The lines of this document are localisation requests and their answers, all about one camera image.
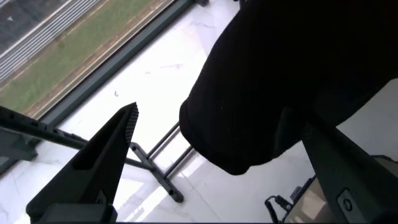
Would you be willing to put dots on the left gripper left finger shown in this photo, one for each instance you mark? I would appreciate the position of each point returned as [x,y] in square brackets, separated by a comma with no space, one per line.
[93,174]

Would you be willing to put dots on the window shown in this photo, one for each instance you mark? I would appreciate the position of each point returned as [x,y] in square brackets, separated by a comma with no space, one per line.
[124,56]

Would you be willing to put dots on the black garment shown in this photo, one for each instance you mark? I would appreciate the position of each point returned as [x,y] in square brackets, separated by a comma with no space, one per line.
[264,77]

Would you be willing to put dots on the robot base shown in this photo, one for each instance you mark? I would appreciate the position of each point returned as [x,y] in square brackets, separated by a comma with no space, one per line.
[308,202]

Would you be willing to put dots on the black clothes rack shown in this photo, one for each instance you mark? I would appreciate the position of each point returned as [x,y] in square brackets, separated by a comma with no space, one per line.
[155,174]

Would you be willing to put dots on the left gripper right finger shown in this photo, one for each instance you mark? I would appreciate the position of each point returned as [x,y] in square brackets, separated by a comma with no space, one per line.
[357,180]

